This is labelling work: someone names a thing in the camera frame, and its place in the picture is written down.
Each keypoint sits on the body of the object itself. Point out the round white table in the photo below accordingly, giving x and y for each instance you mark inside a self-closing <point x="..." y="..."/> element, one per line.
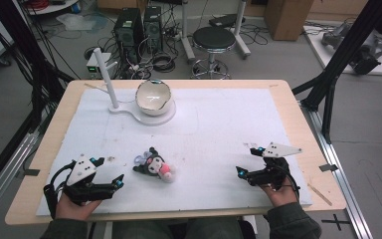
<point x="51" y="8"/>

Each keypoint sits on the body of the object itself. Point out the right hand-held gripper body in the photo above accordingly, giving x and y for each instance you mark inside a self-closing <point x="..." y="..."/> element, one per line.
<point x="273" y="174"/>

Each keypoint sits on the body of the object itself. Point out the white foam mat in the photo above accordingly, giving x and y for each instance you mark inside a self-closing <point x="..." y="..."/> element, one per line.
<point x="212" y="132"/>

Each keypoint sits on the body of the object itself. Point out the person's right hand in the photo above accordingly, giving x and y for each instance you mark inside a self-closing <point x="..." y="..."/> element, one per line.
<point x="283" y="197"/>

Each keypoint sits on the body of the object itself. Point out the large black computer tower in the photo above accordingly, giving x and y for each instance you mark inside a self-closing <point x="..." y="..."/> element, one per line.
<point x="127" y="30"/>

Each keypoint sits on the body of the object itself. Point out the slim black computer tower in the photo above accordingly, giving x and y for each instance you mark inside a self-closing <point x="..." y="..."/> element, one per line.
<point x="153" y="26"/>

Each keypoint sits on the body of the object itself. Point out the person's legs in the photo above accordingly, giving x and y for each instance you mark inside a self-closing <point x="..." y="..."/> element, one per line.
<point x="179" y="229"/>

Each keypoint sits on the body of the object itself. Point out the black tape piece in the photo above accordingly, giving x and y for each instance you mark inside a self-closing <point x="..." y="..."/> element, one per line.
<point x="329" y="167"/>
<point x="31" y="172"/>

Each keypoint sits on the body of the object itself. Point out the white branched stand with base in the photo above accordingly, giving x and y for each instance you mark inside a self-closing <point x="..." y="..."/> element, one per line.
<point x="107" y="79"/>

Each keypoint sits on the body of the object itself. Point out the thin wooden stick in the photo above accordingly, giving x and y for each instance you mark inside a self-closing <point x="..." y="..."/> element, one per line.
<point x="320" y="194"/>

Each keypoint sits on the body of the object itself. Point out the aluminium floor rail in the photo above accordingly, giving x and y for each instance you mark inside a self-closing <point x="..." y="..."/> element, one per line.
<point x="344" y="182"/>
<point x="10" y="172"/>

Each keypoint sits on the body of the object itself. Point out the black metal frame stand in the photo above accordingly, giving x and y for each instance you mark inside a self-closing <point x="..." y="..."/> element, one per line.
<point x="26" y="59"/>
<point x="344" y="53"/>

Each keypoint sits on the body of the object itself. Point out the white eggshell-shaped bowl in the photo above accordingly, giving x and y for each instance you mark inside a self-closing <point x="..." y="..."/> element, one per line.
<point x="152" y="99"/>

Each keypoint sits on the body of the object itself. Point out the flat black case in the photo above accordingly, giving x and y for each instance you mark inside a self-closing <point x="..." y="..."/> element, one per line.
<point x="225" y="20"/>

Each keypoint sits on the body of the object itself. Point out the light wooden table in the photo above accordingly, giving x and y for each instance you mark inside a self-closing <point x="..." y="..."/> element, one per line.
<point x="298" y="116"/>

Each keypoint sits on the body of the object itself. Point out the person's left hand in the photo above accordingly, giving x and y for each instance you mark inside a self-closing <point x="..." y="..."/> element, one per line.
<point x="71" y="210"/>

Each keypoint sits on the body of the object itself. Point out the black and pink plush toy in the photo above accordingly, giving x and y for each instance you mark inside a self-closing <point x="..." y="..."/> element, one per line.
<point x="155" y="166"/>

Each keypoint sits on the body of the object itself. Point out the brown cardboard box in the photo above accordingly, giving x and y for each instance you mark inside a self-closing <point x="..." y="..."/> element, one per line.
<point x="286" y="18"/>

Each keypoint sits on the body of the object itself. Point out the black round stool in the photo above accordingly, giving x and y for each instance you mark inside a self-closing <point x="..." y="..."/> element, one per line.
<point x="214" y="38"/>

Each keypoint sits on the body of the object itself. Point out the white power supply box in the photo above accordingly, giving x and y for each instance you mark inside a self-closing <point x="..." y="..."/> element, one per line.
<point x="94" y="66"/>

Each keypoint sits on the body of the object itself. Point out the grey and black robot device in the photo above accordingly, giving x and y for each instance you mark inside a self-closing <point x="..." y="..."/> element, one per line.
<point x="366" y="56"/>

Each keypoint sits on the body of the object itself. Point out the white desk leg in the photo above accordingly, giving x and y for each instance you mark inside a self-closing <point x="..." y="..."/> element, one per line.
<point x="187" y="40"/>
<point x="242" y="33"/>

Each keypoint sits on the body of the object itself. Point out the clear plastic sheet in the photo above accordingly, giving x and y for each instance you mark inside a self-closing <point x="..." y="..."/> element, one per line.
<point x="79" y="21"/>

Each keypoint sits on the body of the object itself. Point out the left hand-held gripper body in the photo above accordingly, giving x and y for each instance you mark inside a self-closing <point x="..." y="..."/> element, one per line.
<point x="79" y="172"/>

